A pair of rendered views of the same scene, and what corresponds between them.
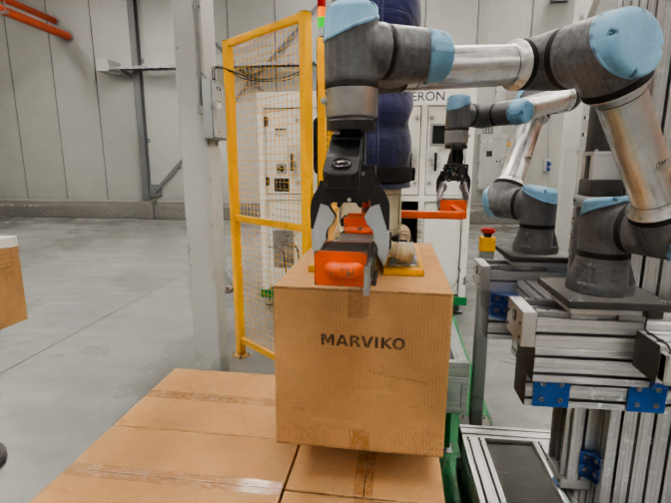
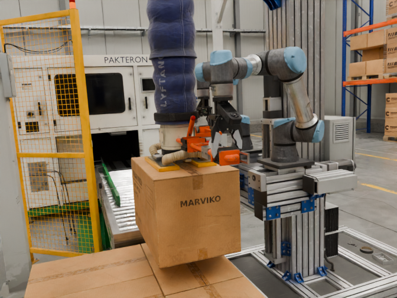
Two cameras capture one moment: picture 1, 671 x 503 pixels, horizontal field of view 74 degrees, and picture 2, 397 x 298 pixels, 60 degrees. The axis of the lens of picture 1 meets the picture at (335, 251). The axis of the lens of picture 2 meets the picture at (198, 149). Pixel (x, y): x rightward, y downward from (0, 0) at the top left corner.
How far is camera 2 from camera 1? 0.71 m
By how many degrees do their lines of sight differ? 27
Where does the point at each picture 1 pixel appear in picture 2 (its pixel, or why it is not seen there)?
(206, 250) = (9, 181)
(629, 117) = (297, 87)
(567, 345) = (279, 187)
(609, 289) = (291, 159)
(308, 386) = (175, 232)
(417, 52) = (244, 68)
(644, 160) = (302, 103)
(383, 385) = (212, 222)
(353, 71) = (228, 78)
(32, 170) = not seen: outside the picture
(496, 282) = not seen: hidden behind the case
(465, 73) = not seen: hidden behind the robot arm
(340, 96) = (223, 87)
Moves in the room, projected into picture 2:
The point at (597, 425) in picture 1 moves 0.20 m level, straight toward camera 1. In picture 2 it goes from (286, 227) to (291, 241)
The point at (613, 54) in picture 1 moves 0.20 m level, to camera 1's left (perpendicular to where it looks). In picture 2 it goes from (293, 65) to (256, 65)
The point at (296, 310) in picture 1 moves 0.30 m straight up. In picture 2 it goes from (166, 191) to (162, 120)
